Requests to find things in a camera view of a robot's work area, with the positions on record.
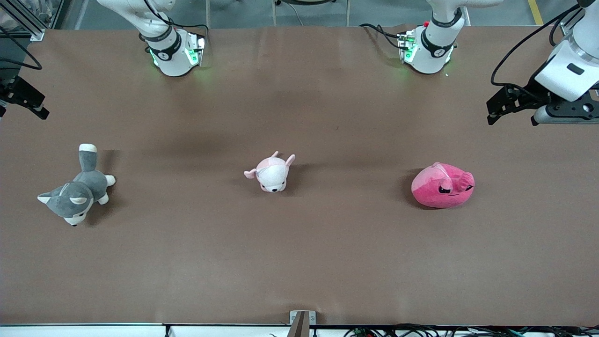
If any black left base cable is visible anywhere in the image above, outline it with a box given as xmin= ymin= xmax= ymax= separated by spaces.
xmin=359 ymin=23 xmax=405 ymax=50

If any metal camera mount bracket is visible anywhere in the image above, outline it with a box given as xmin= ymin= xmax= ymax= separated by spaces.
xmin=289 ymin=310 xmax=317 ymax=337

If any brown table mat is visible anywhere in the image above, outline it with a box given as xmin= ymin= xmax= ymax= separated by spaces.
xmin=0 ymin=26 xmax=599 ymax=326

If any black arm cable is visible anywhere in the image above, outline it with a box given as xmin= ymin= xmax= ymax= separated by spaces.
xmin=490 ymin=4 xmax=583 ymax=94
xmin=0 ymin=27 xmax=44 ymax=71

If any aluminium frame post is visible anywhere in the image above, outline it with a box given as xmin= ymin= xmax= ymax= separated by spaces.
xmin=0 ymin=0 xmax=71 ymax=43

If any white table edge rail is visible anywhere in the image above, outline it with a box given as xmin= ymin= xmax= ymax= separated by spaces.
xmin=0 ymin=323 xmax=599 ymax=337

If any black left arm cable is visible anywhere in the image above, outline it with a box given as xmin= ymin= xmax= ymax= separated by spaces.
xmin=490 ymin=4 xmax=583 ymax=94

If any small pale pink plush animal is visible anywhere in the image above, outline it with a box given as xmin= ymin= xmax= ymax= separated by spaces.
xmin=243 ymin=151 xmax=296 ymax=193

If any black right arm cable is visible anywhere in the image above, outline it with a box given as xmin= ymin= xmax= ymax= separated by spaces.
xmin=0 ymin=27 xmax=44 ymax=71

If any aluminium profile with bracket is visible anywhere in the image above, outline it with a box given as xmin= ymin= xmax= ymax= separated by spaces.
xmin=559 ymin=5 xmax=585 ymax=36

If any grey white husky plush toy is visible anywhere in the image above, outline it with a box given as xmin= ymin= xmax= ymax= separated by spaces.
xmin=37 ymin=143 xmax=117 ymax=227

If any round hot pink plush toy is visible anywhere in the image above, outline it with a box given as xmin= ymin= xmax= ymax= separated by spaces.
xmin=411 ymin=162 xmax=475 ymax=209

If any tangled black cable bundle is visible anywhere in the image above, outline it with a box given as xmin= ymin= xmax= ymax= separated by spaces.
xmin=344 ymin=324 xmax=599 ymax=337

